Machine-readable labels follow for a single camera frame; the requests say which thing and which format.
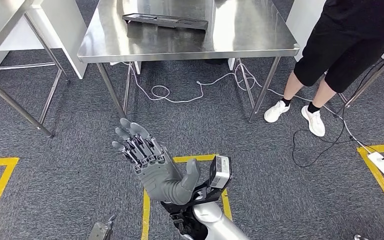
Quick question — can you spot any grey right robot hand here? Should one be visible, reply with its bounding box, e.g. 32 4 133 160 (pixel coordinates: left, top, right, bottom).
87 214 117 240

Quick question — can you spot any long black plastic part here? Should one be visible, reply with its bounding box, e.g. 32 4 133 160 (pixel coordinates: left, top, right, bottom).
122 13 209 32

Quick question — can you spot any black floor cable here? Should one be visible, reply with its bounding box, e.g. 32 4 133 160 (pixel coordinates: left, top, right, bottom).
291 56 384 169

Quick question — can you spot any white floor cable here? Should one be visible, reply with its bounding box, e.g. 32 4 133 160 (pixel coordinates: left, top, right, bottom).
122 61 377 155

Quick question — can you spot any person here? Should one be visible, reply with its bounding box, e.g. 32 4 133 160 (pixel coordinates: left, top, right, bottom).
263 0 384 138

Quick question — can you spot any black camera bracket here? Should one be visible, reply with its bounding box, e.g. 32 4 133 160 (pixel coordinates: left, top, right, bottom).
186 178 228 208

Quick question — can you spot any stainless steel workbench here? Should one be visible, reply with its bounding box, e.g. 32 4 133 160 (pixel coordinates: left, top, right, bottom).
76 0 301 123

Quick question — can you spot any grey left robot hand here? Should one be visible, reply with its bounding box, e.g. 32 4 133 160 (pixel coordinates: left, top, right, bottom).
111 118 201 206

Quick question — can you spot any white panel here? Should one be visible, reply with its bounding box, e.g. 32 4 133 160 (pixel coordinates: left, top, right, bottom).
285 0 327 62

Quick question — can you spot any white power strip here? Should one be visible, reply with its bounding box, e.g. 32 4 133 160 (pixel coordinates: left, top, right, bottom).
366 151 384 179

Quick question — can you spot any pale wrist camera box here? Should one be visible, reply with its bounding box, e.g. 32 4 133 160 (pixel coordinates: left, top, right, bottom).
209 154 233 190

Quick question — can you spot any white cabinet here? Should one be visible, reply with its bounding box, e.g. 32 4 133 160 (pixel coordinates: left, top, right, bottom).
0 0 89 80

